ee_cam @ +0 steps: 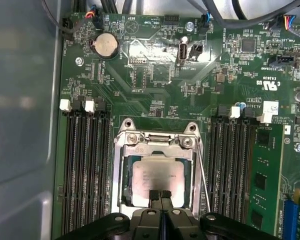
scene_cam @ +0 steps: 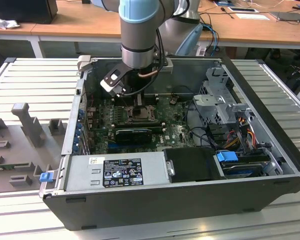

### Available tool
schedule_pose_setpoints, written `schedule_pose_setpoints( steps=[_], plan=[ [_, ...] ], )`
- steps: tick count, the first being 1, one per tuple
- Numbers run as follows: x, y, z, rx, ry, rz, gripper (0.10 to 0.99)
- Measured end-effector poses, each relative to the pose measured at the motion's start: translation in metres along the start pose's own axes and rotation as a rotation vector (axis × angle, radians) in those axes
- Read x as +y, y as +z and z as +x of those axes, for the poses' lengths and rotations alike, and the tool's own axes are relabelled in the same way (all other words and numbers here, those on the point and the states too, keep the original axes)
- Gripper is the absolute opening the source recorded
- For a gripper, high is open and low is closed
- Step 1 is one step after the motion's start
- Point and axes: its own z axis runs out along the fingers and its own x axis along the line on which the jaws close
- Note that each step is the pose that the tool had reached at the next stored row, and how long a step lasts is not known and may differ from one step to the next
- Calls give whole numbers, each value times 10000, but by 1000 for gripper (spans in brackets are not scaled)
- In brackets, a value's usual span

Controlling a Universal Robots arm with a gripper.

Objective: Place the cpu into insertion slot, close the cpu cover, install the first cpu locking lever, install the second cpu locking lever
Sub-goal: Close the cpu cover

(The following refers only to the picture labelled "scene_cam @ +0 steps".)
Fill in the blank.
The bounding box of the CPU socket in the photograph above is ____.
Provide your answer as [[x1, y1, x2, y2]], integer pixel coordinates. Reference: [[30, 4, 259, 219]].
[[126, 104, 157, 122]]

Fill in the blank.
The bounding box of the black graphics card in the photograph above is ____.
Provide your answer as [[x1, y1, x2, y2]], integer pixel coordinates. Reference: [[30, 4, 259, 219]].
[[114, 128, 153, 145]]

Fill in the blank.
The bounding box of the green motherboard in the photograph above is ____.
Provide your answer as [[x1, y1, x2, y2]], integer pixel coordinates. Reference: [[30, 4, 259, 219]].
[[86, 96, 211, 155]]

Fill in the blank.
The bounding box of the wooden desk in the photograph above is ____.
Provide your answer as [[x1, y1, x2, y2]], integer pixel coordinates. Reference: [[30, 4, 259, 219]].
[[0, 0, 126, 60], [197, 0, 300, 50]]

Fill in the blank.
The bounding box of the grey metal drive cage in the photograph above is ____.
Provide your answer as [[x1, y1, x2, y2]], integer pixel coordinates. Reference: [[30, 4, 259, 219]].
[[192, 66, 256, 156]]

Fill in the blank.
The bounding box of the black plastic shroud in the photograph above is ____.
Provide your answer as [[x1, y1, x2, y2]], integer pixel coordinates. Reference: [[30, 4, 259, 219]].
[[162, 147, 226, 184]]

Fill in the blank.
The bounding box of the silver power supply unit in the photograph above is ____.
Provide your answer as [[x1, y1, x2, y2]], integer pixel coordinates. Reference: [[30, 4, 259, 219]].
[[63, 151, 171, 192]]

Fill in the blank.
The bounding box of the hard disk in blue carrier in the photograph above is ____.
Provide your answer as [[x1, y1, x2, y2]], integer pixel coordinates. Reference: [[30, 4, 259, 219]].
[[216, 151, 272, 180]]

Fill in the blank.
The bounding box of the grey parts rack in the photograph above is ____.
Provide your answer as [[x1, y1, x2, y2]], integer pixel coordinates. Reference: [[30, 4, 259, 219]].
[[0, 102, 69, 194]]

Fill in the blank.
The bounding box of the flat smartphone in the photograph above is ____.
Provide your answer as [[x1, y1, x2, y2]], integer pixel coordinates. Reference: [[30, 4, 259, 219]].
[[227, 6, 259, 14]]

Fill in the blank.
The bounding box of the black and grey PC case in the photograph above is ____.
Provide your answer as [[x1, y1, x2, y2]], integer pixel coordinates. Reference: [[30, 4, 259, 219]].
[[38, 55, 300, 231]]

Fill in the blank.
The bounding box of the white paper sheet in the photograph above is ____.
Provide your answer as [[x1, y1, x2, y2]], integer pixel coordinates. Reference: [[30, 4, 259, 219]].
[[235, 12, 270, 21]]

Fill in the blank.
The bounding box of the blue case latch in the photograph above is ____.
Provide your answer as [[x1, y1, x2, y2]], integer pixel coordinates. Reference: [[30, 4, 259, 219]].
[[39, 172, 53, 183]]

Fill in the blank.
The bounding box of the black desktop computer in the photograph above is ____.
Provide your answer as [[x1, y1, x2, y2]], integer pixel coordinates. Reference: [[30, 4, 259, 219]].
[[0, 0, 59, 25]]

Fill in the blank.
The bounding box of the crumpled white paper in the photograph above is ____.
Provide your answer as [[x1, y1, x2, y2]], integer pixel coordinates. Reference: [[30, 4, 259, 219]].
[[0, 13, 21, 31]]

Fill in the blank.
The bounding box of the green RAM stick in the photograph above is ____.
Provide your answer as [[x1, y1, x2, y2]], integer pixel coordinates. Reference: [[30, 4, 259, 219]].
[[0, 163, 31, 168]]

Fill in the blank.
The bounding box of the grey laptop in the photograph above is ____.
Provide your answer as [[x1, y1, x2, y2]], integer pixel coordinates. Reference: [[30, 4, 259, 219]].
[[269, 10, 300, 24]]

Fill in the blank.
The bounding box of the white black wrist camera housing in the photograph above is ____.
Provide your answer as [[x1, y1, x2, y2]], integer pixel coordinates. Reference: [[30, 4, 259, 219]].
[[99, 63, 131, 99]]

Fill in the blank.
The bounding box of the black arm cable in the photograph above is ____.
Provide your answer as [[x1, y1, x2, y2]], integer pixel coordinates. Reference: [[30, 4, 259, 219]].
[[119, 28, 167, 98]]

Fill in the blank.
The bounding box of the blue cable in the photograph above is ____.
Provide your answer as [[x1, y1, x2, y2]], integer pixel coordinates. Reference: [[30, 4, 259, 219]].
[[202, 23, 221, 54]]

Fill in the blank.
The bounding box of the coloured power wire bundle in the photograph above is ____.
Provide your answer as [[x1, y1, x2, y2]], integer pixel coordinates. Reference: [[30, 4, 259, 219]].
[[224, 119, 256, 151]]

